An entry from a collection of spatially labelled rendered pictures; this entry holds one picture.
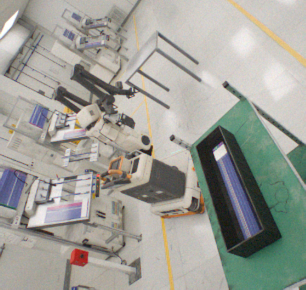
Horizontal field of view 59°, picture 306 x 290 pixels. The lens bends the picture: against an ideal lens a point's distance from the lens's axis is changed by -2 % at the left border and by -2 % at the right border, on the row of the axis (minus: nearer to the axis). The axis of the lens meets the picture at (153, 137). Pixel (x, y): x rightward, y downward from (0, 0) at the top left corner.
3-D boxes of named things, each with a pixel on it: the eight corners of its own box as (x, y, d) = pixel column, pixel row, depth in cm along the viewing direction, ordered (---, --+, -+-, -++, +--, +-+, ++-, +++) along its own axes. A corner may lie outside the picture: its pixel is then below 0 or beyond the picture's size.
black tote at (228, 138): (209, 155, 147) (194, 146, 141) (233, 134, 138) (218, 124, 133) (245, 258, 103) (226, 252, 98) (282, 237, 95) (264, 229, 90)
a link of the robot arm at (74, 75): (65, 77, 228) (69, 71, 221) (72, 67, 236) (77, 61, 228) (107, 108, 245) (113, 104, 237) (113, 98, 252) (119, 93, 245)
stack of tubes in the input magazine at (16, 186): (27, 175, 339) (6, 167, 327) (16, 209, 301) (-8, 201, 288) (23, 180, 345) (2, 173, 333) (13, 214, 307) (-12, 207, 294)
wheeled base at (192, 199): (206, 214, 256) (187, 206, 245) (164, 219, 303) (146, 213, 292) (211, 151, 289) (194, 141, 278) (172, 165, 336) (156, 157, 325)
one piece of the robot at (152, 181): (193, 202, 257) (118, 170, 219) (158, 209, 297) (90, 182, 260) (197, 170, 273) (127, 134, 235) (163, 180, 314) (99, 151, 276)
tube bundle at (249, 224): (216, 152, 141) (212, 150, 140) (226, 144, 138) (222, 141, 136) (251, 243, 103) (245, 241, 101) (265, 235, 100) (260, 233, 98)
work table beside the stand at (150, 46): (201, 80, 372) (155, 47, 336) (168, 109, 414) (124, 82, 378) (198, 61, 401) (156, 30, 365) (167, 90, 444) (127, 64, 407)
